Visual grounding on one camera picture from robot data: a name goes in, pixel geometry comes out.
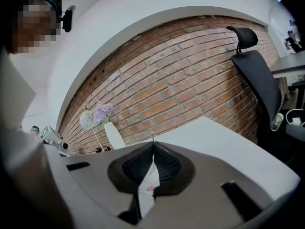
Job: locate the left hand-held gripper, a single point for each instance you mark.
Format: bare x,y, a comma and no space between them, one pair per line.
53,136

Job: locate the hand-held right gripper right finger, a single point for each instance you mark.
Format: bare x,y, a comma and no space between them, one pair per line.
174,168

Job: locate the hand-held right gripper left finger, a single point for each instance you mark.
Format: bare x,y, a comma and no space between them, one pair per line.
133,168

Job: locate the small teal object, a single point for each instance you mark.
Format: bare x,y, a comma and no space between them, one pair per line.
34,129

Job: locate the black glasses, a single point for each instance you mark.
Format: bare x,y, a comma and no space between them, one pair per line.
103,149

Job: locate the person's white shirt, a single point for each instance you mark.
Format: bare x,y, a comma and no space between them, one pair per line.
21,156

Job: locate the white round ornament on gold stand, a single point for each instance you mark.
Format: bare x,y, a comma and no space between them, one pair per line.
87,121

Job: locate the white vase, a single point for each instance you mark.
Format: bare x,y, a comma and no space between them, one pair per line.
114,135

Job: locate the purple flower bunch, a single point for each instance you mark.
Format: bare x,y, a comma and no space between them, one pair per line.
102,112

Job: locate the person's head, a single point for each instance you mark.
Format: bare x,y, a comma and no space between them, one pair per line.
33,24

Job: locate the clear plastic bottle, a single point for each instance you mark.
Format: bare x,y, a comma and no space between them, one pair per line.
277,121

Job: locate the black office chair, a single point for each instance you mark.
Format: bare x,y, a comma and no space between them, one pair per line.
258,85

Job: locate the grey desk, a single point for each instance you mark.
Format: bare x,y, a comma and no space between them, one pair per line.
289,64

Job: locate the black head-worn camera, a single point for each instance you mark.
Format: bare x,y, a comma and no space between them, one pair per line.
67,19

